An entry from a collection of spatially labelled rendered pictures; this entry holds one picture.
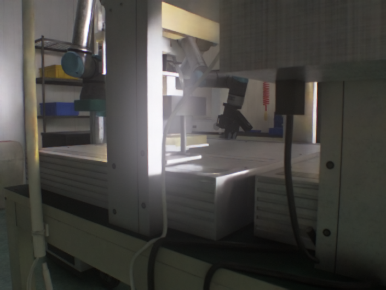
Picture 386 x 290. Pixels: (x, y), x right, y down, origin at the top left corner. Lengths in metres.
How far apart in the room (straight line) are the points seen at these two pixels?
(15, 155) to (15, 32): 1.43
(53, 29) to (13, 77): 0.80
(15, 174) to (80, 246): 3.14
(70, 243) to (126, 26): 0.44
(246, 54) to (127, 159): 0.31
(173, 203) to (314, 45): 0.35
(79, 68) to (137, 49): 1.12
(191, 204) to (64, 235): 0.33
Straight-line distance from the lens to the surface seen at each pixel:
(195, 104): 0.62
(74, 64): 1.66
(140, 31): 0.54
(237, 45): 0.32
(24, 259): 1.02
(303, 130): 1.18
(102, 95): 1.76
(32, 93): 0.78
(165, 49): 0.77
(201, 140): 0.86
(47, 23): 4.50
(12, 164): 3.78
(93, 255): 0.67
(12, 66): 4.22
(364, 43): 0.28
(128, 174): 0.56
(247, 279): 0.44
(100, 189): 0.69
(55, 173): 0.84
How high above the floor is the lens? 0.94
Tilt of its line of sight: 5 degrees down
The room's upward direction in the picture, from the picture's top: straight up
